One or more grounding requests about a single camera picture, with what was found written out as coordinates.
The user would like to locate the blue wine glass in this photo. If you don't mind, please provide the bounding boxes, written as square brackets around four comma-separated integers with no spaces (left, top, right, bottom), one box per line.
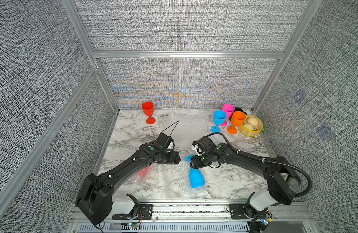
[189,167,205,188]
[211,110,227,133]

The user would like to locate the red plastic wine glass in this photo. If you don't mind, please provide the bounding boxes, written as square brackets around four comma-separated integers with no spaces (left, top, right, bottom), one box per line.
[142,102,156,125]

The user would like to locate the orange wine glass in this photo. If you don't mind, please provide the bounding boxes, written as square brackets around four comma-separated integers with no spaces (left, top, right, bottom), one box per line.
[227,111,246,135]

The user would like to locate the pink plastic wine glass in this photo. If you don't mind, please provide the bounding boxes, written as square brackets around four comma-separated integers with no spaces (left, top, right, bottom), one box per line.
[221,104,235,127]

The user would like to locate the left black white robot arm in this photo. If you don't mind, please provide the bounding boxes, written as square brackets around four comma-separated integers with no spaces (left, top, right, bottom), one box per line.
[76,142,181,225]

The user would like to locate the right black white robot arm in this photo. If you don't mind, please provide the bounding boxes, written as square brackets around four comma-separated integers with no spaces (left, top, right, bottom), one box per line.
[191,141,305,219]

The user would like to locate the black mug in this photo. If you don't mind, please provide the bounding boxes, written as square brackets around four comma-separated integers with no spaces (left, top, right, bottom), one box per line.
[234,107,247,115]

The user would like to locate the yellow bowl with buns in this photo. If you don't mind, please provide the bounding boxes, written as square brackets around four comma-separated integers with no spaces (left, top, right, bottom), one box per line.
[238,115,263,137]

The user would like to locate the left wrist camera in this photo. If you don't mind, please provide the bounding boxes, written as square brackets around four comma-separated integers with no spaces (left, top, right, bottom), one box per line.
[156,133,175,150]

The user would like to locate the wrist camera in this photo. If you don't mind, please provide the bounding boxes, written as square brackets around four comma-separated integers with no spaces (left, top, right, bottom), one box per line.
[156,133,175,150]
[192,136,216,156]

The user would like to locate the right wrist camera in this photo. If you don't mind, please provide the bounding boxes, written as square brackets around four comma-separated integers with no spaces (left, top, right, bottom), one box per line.
[192,136,216,156]

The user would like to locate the aluminium front rail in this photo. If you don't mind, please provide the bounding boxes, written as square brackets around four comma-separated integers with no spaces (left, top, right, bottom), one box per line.
[142,200,313,222]

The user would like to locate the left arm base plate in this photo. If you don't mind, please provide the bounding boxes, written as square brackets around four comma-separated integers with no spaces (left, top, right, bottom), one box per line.
[112,204,153,221]

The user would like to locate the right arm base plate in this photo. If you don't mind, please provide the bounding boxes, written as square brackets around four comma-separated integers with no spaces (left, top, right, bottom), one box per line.
[228,203,268,220]

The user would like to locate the black corrugated cable hose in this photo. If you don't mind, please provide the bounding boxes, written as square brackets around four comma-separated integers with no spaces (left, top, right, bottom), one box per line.
[206,132,313,231]

